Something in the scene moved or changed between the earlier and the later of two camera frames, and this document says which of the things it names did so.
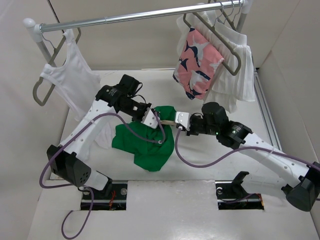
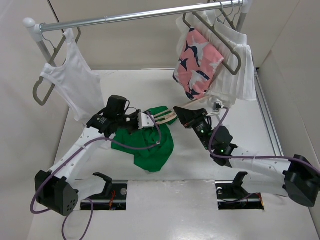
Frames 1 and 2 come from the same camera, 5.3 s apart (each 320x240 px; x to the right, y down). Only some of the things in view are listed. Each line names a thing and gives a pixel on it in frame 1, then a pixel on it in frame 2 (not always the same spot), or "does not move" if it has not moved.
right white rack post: [245, 8] does not move
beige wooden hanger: [168, 122] to [164, 116]
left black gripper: [146, 106] to [135, 115]
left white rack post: [30, 23] does not move
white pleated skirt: [233, 80] does not move
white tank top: [74, 81] does not move
